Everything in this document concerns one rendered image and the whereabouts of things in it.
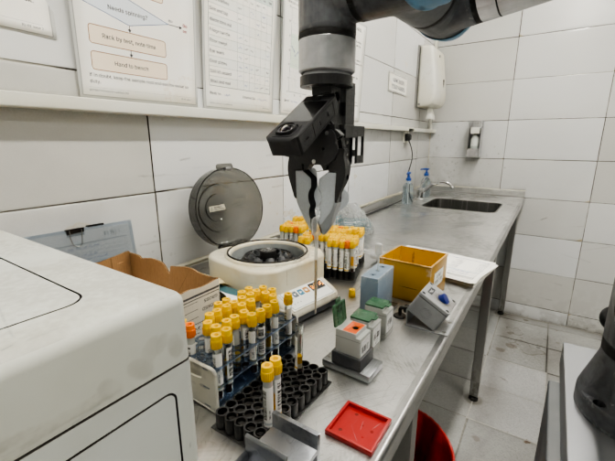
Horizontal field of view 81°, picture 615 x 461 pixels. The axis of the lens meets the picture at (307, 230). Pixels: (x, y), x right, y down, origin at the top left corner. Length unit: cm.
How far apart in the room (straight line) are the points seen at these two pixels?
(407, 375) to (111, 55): 85
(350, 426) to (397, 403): 9
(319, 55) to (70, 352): 41
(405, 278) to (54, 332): 80
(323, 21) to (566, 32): 256
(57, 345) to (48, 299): 5
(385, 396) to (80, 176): 72
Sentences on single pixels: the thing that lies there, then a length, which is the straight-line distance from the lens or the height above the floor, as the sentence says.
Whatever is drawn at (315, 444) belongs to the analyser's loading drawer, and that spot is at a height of 92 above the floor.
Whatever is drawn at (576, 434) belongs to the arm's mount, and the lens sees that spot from 60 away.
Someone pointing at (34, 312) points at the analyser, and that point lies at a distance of 23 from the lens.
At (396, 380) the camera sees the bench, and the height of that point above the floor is 87.
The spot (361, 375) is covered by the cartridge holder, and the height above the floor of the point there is 89.
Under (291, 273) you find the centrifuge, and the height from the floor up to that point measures 97.
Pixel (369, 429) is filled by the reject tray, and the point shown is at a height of 88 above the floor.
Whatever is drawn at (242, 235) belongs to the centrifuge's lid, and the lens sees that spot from 106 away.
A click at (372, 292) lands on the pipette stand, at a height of 94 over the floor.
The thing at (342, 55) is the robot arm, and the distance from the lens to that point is 50.
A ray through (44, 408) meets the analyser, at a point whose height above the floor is 115.
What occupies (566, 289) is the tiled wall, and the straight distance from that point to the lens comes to 308.
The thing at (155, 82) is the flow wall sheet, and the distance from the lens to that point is 99.
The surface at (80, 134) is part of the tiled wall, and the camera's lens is 89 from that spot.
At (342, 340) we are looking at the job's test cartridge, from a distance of 64.
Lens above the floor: 126
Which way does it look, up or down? 14 degrees down
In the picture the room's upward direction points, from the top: straight up
